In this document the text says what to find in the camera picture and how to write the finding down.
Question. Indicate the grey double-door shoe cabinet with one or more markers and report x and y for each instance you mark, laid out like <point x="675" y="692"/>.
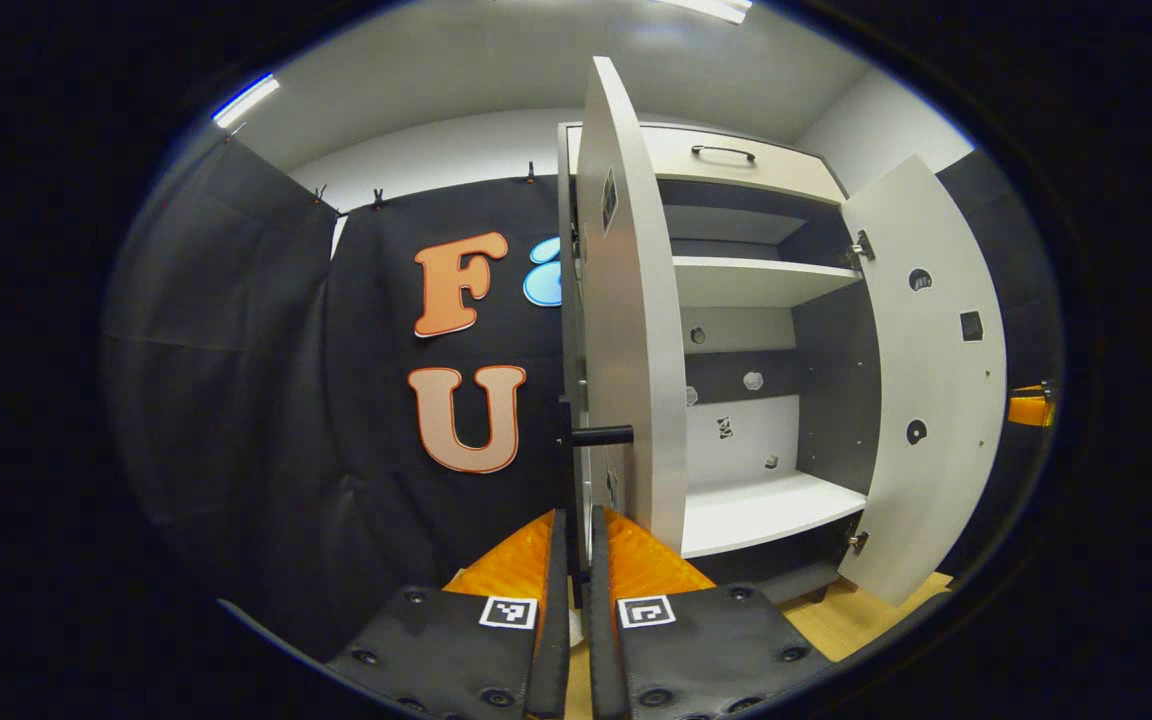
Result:
<point x="786" y="175"/>

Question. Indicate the small ceiling light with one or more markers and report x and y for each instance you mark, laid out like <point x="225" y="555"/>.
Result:
<point x="244" y="100"/>

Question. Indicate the shoe cabinet door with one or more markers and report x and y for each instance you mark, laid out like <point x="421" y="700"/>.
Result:
<point x="641" y="350"/>
<point x="936" y="400"/>

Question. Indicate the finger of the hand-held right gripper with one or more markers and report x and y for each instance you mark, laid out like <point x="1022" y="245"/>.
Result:
<point x="1029" y="410"/>

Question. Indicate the white cabinet bottom shelf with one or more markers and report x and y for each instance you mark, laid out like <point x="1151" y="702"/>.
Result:
<point x="766" y="510"/>

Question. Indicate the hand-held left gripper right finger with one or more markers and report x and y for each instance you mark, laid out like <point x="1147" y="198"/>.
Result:
<point x="600" y="640"/>

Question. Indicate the long ceiling light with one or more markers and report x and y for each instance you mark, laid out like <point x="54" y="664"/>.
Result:
<point x="711" y="8"/>

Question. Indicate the black backdrop cloth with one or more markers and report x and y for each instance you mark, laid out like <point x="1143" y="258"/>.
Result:
<point x="1031" y="300"/>
<point x="216" y="380"/>
<point x="376" y="500"/>

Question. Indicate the metal door hinge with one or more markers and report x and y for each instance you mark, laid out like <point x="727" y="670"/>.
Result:
<point x="861" y="248"/>
<point x="858" y="542"/>

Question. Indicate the white cabinet shelf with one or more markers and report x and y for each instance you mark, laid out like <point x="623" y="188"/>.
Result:
<point x="756" y="280"/>
<point x="766" y="510"/>

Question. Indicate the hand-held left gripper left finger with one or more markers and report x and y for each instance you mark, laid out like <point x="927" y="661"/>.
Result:
<point x="558" y="620"/>

